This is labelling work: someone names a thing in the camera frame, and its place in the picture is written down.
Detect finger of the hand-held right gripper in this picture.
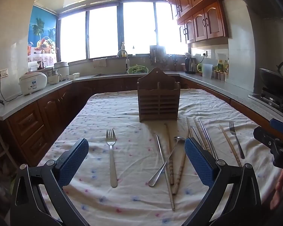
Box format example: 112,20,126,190
253,126,283,170
270,119,283,140

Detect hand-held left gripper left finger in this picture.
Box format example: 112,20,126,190
11,138,90,226

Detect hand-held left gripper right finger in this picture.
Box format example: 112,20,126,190
184,137,262,226

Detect wooden chopstick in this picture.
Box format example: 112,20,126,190
219,125,242,167
165,123,174,185
186,117,193,138
193,119,212,152
172,128,190,195

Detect metal chopstick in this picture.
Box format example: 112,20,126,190
156,135,175,211
199,119,218,160
192,127,205,150

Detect small steel fork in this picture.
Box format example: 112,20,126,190
229,122,245,160

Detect steel spoon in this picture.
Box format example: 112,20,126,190
148,136,186,187

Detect large steel fork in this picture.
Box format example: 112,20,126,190
106,129,118,188

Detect brown wooden utensil holder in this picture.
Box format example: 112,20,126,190
137,67,180,123

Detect person's right hand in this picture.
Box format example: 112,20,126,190
270,169,283,210

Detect black gas stove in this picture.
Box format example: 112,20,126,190
248,87,283,116

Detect black wok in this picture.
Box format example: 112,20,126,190
259,61,283,90

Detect brown wooden base cabinets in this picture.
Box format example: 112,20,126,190
5,74,283,167

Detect white dotted tablecloth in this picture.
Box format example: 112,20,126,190
36,88,282,226

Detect grey speckled kitchen countertop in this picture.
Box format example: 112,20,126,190
0,72,283,128

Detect translucent plastic pitcher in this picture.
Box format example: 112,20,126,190
201,63,213,79

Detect white glass health kettle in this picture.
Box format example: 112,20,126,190
47,69,63,85

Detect white rice cooker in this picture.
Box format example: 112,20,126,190
19,72,48,96

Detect white electric cooking pot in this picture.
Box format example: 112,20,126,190
54,62,69,80

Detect steel kitchen sink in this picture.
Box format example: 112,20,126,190
92,72,128,78

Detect black electric kettle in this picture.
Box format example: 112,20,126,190
184,58,197,74

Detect wooden knife and scissors holder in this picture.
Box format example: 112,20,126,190
172,54,180,71

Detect pale dish cloth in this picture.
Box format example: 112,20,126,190
93,58,107,68

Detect white plastic container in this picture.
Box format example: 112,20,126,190
28,61,42,72

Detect green colander with vegetables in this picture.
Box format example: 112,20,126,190
128,64,149,74

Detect steel kitchen faucet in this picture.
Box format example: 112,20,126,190
117,49,130,74

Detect large kitchen window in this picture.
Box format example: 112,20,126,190
58,1,191,63

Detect beach fruit print window blind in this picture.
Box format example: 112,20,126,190
28,5,57,63

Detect black power cable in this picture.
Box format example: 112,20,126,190
0,75,23,102

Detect brown wooden wall cabinets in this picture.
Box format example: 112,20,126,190
166,0,235,45

